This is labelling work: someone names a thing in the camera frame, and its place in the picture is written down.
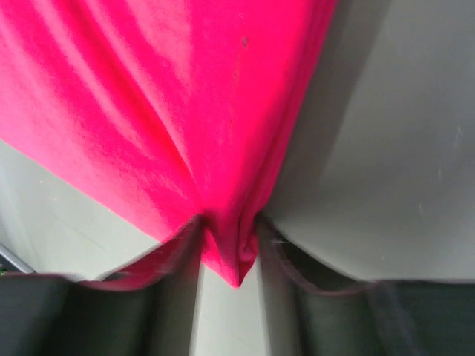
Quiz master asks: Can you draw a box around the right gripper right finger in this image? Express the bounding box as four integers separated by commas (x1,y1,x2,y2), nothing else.
256,217,474,355

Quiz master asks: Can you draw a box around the bright pink-red t shirt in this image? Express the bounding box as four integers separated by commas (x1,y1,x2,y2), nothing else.
1,1,336,287

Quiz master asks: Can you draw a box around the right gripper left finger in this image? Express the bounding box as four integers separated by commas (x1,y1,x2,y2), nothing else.
1,215,204,355

